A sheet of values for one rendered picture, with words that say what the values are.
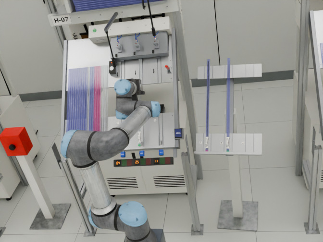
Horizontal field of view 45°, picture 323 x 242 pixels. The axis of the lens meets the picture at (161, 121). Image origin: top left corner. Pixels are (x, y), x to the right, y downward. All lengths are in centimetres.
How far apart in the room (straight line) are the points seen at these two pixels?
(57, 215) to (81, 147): 155
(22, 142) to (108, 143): 116
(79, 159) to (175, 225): 128
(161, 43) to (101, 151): 97
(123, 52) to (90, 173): 91
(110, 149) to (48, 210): 154
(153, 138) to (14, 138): 89
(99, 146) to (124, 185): 137
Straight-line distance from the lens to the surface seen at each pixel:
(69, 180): 247
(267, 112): 363
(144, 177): 273
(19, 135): 254
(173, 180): 272
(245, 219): 265
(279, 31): 394
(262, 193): 283
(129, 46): 229
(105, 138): 148
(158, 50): 224
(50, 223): 298
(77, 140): 152
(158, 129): 216
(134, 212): 173
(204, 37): 391
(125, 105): 184
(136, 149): 215
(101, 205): 174
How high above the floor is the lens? 200
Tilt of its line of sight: 33 degrees down
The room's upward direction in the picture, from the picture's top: 11 degrees counter-clockwise
